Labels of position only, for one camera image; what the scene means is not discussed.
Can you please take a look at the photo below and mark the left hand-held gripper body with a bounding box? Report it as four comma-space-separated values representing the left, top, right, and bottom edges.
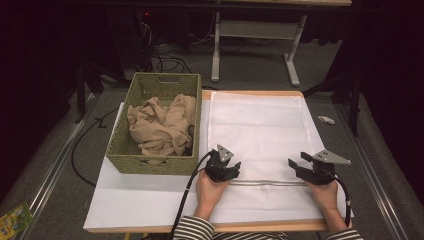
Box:
204, 144, 235, 183

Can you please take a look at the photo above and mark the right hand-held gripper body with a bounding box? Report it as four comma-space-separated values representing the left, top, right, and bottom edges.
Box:
304, 149, 352, 186

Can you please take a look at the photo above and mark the beige garment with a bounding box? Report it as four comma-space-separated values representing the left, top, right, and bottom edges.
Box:
126, 93, 198, 157

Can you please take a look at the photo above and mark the green woven basket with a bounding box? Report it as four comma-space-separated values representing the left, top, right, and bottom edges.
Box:
105, 72, 203, 176

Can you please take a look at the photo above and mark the person's right hand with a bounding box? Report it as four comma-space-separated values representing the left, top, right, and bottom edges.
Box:
304, 179, 340, 215

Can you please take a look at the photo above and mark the person's left hand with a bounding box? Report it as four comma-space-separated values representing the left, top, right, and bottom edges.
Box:
194, 169, 232, 221

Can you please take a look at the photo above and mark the person's striped torso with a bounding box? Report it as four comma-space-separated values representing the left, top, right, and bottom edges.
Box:
213, 231, 289, 240

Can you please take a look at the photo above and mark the black stand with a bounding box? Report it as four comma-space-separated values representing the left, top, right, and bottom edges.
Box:
301, 71, 364, 138
74, 59, 105, 124

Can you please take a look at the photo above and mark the white board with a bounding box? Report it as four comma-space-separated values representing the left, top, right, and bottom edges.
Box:
83, 99, 355, 232

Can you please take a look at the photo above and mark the black computer tower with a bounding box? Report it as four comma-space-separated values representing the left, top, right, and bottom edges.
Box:
109, 9, 155, 72

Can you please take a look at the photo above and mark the green printed packet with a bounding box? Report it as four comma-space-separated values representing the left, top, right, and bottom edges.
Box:
0, 202, 35, 240

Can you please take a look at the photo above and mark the right hand-held gripper cable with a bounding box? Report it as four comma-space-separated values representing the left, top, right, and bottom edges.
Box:
319, 168, 353, 228

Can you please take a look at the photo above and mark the hand-held gripper cable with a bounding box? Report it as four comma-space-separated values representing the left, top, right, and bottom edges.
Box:
319, 168, 353, 228
169, 150, 214, 240

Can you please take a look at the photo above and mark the left hand-held gripper cable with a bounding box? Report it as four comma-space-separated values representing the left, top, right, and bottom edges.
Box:
169, 150, 214, 240

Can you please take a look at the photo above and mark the metal floor rail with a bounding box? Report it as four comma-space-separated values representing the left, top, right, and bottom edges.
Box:
19, 93, 98, 240
335, 103, 405, 240

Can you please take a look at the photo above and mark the tangle of black cables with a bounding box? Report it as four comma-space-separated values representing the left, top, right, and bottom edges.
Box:
151, 42, 193, 74

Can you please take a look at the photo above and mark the white table frame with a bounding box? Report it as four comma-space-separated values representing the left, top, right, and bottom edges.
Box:
210, 0, 353, 88

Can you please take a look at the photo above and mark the black floor cable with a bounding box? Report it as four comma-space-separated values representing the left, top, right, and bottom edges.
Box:
70, 106, 121, 188

